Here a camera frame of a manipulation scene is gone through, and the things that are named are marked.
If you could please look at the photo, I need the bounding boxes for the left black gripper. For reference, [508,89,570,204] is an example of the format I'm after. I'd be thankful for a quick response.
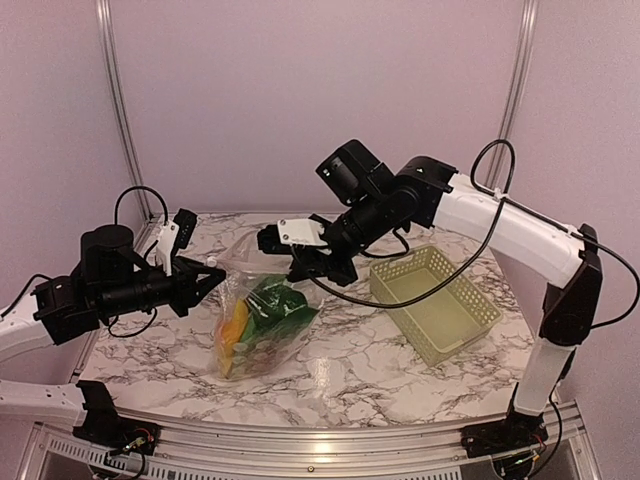
[97,255,226,319]

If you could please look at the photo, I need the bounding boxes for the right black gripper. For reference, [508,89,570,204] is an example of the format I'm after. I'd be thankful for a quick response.
[288,189,394,286]

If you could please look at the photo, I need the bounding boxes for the green white bok choy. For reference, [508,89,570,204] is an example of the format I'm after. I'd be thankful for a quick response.
[241,274,319,343]

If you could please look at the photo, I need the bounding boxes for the clear zip top bag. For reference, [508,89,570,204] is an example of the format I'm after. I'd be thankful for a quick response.
[212,229,325,381]

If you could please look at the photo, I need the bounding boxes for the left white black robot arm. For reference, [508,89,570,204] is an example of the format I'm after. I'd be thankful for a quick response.
[1,224,226,446]

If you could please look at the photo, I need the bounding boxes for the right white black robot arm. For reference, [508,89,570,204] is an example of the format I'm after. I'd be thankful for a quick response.
[276,140,602,457]

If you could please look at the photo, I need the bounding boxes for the beige perforated plastic basket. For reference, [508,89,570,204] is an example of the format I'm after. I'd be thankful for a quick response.
[369,246,502,367]

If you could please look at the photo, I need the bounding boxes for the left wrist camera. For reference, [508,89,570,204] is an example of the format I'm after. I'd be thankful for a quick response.
[154,209,197,277]

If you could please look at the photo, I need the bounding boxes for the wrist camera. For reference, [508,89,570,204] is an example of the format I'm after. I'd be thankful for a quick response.
[154,209,197,277]
[257,219,328,255]

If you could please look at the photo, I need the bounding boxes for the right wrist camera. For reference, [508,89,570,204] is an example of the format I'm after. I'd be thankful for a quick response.
[257,219,328,255]

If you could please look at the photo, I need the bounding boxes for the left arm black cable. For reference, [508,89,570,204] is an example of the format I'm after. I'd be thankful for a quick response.
[0,185,171,339]

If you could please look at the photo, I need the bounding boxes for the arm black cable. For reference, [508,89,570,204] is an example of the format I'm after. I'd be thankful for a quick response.
[0,185,171,339]
[292,138,640,329]

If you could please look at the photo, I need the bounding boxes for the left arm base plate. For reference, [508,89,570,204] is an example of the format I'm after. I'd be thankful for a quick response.
[73,417,160,455]

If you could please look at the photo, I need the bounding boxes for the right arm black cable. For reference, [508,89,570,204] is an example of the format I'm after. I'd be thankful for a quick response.
[292,138,640,329]

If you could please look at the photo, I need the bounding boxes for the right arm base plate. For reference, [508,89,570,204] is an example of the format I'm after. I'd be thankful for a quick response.
[461,420,548,458]

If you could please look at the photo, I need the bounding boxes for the left aluminium frame post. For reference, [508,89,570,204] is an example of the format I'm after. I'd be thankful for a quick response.
[94,0,154,221]

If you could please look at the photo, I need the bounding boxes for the aluminium frame post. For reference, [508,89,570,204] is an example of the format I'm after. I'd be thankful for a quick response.
[94,0,154,221]
[499,0,539,139]

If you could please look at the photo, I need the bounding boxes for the right aluminium frame post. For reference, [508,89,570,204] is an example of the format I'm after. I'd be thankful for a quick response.
[499,0,539,139]

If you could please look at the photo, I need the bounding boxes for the front aluminium rail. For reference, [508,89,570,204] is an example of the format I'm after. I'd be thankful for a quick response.
[16,403,602,479]

